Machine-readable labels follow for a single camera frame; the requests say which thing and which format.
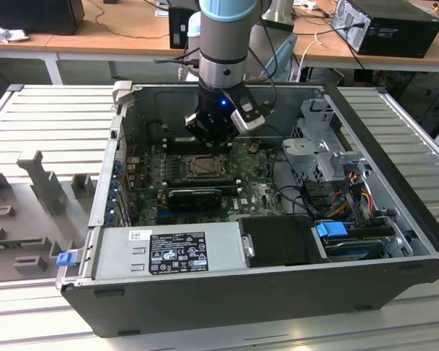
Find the silver green CPU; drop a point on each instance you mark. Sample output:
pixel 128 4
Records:
pixel 206 167

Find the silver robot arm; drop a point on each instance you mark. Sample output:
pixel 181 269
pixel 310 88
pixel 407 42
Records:
pixel 223 36

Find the black RAM slot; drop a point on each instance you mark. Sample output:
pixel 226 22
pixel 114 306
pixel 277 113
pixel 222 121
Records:
pixel 177 144
pixel 177 151
pixel 205 180
pixel 177 147
pixel 205 186
pixel 177 140
pixel 231 191
pixel 205 183

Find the CPU socket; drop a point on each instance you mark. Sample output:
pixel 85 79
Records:
pixel 186 178

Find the silver coin battery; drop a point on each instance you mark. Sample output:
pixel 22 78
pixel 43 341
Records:
pixel 251 148

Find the black graphics card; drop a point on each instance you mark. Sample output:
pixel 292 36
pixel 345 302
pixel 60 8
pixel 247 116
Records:
pixel 194 199

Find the green motherboard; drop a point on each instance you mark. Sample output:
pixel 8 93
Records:
pixel 256 197

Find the small black PC tower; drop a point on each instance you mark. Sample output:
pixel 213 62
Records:
pixel 177 29

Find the silver metal drive cage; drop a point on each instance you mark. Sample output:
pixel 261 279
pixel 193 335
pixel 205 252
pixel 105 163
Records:
pixel 314 153

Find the black plastic shroud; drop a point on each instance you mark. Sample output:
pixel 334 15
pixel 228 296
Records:
pixel 278 241

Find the hard disk in blue carrier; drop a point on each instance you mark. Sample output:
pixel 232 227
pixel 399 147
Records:
pixel 331 230

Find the grey power supply unit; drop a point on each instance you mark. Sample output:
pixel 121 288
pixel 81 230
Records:
pixel 113 256

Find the black open PC case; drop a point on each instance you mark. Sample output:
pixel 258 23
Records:
pixel 241 311

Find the blue case latch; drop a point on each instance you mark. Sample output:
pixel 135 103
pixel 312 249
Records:
pixel 66 259

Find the grey parts rack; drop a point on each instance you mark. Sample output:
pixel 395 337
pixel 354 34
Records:
pixel 29 219

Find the black PC silver back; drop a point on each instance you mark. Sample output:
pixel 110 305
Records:
pixel 398 36

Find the large black box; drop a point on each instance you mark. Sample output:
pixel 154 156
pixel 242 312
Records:
pixel 33 16

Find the crumpled white paper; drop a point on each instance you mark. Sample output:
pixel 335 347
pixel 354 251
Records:
pixel 7 33

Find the green RAM stick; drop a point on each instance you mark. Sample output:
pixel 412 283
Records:
pixel 7 244

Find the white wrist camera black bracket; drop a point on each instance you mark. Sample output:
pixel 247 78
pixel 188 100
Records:
pixel 248 120

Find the wooden desk white frame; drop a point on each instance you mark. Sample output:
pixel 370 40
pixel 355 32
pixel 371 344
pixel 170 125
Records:
pixel 131 44
pixel 388 62
pixel 14 47

